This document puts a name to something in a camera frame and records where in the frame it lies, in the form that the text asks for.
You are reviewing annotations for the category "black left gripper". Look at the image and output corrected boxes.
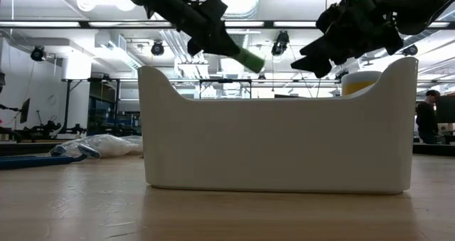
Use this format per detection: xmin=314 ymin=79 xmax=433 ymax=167
xmin=152 ymin=0 xmax=247 ymax=58

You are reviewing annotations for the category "white plastic bin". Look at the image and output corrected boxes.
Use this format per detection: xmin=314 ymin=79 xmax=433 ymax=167
xmin=137 ymin=56 xmax=419 ymax=195

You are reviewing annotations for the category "blue disposable razor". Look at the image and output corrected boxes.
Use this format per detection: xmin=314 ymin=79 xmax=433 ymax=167
xmin=0 ymin=143 xmax=102 ymax=171
xmin=0 ymin=145 xmax=70 ymax=164

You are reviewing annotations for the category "small green bottle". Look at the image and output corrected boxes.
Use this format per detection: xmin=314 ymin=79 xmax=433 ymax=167
xmin=232 ymin=48 xmax=266 ymax=74

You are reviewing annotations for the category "yellow wipes canister white lid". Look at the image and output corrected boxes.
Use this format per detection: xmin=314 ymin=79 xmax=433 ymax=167
xmin=340 ymin=70 xmax=383 ymax=97

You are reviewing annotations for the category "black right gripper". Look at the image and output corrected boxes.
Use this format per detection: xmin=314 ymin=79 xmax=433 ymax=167
xmin=289 ymin=0 xmax=405 ymax=80

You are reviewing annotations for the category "black background robot rig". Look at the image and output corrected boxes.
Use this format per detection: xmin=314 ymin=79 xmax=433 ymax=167
xmin=21 ymin=109 xmax=86 ymax=141

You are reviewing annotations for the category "person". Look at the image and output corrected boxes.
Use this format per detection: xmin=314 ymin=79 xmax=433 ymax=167
xmin=414 ymin=89 xmax=441 ymax=145

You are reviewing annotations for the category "small black monitor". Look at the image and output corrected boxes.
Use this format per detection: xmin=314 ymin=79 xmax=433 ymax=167
xmin=19 ymin=97 xmax=31 ymax=124

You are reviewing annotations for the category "blue storage shelving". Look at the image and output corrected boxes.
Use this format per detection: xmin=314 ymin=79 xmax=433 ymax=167
xmin=87 ymin=80 xmax=143 ymax=137

